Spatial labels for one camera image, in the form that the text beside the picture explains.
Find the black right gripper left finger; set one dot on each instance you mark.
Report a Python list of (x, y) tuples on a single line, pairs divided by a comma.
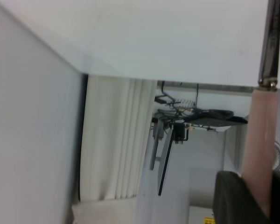
[(235, 200)]

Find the yellow warning label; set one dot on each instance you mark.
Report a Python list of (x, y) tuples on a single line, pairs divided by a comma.
[(209, 220)]

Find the black slanted bar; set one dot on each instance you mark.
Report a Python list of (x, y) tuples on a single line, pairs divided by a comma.
[(166, 161)]

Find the black flat platform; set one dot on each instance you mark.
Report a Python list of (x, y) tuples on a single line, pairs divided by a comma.
[(214, 119)]

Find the black mounted device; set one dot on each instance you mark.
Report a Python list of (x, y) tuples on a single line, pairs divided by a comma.
[(179, 131)]

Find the grey metal leg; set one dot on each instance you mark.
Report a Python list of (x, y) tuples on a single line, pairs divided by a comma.
[(155, 144)]

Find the metal coil spring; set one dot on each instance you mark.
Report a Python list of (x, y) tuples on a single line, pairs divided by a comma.
[(185, 102)]

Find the white pleated curtain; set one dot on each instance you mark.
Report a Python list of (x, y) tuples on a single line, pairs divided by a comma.
[(114, 140)]

